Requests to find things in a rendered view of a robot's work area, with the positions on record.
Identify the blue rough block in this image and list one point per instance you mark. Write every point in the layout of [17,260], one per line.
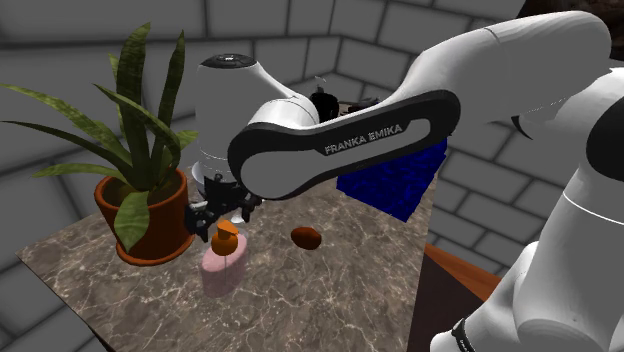
[390,185]

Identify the pink soap dispenser orange pump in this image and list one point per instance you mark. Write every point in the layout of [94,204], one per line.
[224,268]

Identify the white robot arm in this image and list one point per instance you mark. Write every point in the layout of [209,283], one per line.
[487,73]

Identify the black rounded vessel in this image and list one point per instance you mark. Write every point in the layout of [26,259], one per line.
[325,105]

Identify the green plant in terracotta pot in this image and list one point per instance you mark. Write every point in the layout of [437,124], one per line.
[156,229]

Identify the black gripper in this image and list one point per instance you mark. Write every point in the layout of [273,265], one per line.
[223,195]

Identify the brown egg-shaped object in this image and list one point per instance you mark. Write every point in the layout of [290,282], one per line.
[306,238]

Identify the dark brown robot stand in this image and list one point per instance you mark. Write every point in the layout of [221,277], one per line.
[438,297]

